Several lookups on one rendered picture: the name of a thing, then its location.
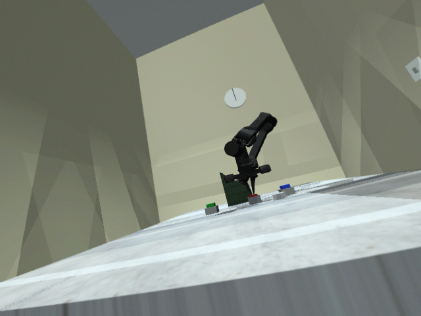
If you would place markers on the blue button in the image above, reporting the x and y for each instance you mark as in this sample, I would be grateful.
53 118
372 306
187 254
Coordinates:
287 189

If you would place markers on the green button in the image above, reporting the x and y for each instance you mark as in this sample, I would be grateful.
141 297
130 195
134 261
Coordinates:
211 209

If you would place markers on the red button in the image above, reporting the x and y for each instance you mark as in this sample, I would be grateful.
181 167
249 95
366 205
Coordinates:
254 199

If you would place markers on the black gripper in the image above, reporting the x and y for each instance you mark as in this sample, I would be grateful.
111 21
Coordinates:
262 169

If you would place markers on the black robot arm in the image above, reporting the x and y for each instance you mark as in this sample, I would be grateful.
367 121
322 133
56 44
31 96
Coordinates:
247 136

